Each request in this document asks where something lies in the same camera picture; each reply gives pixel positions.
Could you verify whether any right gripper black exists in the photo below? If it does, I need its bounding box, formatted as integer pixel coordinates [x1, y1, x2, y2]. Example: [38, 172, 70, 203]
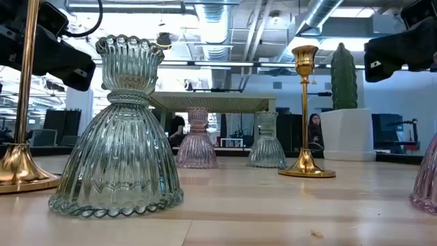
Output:
[363, 16, 437, 83]

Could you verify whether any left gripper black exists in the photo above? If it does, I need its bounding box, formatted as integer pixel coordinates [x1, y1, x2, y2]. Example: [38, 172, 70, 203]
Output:
[0, 0, 97, 92]

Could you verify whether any large clear ribbed glass vase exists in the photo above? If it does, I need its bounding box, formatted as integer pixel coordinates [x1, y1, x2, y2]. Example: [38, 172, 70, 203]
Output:
[47, 33, 185, 219]

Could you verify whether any tall gold metal candlestick holder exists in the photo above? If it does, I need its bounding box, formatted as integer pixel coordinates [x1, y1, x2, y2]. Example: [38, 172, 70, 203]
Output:
[278, 44, 337, 179]
[0, 0, 61, 195]

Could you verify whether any pink ribbed glass candle holder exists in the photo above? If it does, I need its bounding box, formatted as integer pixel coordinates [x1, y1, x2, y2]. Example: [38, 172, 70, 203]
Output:
[175, 106, 220, 169]
[408, 133, 437, 215]

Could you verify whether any small clear glass vase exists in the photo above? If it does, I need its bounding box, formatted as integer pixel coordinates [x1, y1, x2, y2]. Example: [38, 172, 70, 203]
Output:
[247, 110, 288, 169]

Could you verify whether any green cactus plant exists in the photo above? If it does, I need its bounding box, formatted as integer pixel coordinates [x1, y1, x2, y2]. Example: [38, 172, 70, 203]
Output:
[330, 42, 358, 111]

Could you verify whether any black office partition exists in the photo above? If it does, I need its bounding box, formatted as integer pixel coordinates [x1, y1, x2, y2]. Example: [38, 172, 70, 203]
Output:
[42, 108, 83, 147]

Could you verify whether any distant black robot workstation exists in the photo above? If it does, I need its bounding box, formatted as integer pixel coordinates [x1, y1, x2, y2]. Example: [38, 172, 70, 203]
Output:
[371, 113, 423, 153]

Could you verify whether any white plant pot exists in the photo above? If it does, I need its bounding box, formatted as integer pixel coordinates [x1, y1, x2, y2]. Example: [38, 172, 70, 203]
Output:
[320, 108, 377, 162]

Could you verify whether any person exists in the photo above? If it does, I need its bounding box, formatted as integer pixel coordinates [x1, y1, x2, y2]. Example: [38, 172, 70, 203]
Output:
[307, 113, 325, 151]
[167, 114, 187, 148]

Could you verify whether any black ceiling device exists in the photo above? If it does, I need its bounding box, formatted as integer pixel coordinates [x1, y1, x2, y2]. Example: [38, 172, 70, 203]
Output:
[156, 32, 173, 49]

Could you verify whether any green perforated metal riser shelf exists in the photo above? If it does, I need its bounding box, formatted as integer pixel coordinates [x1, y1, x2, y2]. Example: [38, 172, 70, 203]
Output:
[149, 91, 278, 161]

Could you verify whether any small white table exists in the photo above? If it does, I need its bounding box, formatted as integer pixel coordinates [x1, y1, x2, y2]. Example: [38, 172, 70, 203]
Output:
[220, 137, 244, 148]

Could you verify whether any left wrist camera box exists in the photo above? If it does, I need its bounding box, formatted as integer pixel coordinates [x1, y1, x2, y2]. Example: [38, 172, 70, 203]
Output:
[36, 1, 70, 38]

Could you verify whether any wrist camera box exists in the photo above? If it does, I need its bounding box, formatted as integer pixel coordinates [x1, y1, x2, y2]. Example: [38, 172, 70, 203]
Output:
[36, 1, 70, 38]
[399, 0, 437, 30]

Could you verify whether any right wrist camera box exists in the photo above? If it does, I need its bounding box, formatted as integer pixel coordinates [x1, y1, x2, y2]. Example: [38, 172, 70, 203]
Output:
[399, 0, 437, 30]

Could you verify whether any left wrist camera black cable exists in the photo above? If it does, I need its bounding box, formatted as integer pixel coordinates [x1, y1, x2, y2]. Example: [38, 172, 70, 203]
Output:
[63, 0, 104, 38]

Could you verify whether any silver slanted ventilation duct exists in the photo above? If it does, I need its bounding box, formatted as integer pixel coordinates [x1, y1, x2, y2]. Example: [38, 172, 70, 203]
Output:
[276, 0, 346, 62]

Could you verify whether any silver round ventilation duct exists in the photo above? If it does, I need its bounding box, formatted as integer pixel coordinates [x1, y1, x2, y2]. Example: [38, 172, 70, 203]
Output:
[194, 0, 236, 62]

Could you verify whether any black aluminium table frame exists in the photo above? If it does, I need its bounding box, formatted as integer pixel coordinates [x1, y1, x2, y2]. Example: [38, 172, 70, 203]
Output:
[0, 143, 424, 165]

